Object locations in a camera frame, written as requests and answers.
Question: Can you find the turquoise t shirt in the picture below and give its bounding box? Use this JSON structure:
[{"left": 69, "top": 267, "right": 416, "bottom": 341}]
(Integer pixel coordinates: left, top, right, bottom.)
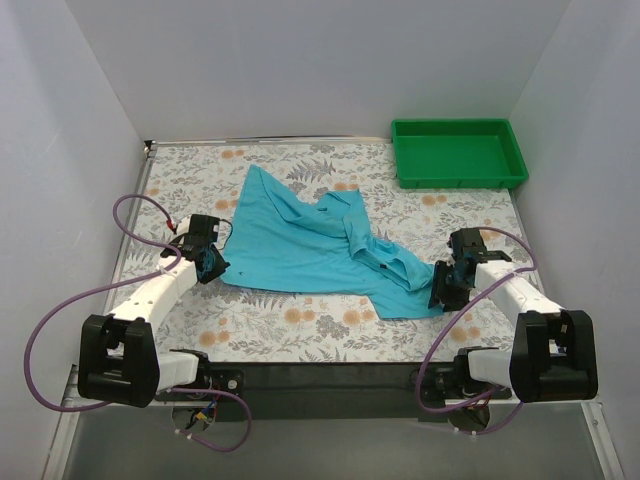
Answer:
[{"left": 221, "top": 166, "right": 443, "bottom": 319}]

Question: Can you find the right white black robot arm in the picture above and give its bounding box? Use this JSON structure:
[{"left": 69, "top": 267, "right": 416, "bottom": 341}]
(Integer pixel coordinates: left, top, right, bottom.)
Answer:
[{"left": 421, "top": 228, "right": 598, "bottom": 403}]

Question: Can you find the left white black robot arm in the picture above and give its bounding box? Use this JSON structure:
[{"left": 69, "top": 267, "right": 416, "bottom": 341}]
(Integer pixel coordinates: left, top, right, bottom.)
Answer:
[{"left": 77, "top": 214, "right": 229, "bottom": 407}]

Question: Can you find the floral patterned table cloth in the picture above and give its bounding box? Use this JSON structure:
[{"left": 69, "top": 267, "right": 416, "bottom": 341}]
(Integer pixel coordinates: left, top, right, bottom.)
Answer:
[{"left": 120, "top": 141, "right": 529, "bottom": 362}]

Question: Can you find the green plastic tray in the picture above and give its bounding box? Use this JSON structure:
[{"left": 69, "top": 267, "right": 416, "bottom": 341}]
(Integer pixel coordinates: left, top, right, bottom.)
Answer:
[{"left": 391, "top": 118, "right": 529, "bottom": 189}]

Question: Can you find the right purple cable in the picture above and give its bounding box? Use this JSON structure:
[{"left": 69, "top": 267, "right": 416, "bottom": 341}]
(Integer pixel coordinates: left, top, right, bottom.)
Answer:
[{"left": 415, "top": 226, "right": 539, "bottom": 437}]

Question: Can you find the purple cable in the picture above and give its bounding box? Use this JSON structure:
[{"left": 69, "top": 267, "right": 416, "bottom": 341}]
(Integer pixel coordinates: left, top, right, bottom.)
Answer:
[
  {"left": 25, "top": 193, "right": 254, "bottom": 454},
  {"left": 415, "top": 226, "right": 539, "bottom": 437}
]

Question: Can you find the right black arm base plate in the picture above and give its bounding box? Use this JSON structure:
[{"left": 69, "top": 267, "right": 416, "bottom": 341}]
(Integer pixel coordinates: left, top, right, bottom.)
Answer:
[{"left": 420, "top": 363, "right": 494, "bottom": 401}]

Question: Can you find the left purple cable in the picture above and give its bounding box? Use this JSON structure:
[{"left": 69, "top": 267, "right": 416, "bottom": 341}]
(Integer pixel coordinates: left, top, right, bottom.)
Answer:
[{"left": 25, "top": 193, "right": 254, "bottom": 454}]

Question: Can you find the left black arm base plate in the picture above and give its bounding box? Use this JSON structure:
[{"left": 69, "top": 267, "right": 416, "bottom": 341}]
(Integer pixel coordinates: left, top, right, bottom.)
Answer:
[{"left": 155, "top": 369, "right": 245, "bottom": 402}]

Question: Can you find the aluminium frame rail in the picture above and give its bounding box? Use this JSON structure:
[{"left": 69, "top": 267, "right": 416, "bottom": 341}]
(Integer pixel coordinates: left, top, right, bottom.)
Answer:
[{"left": 47, "top": 364, "right": 624, "bottom": 479}]

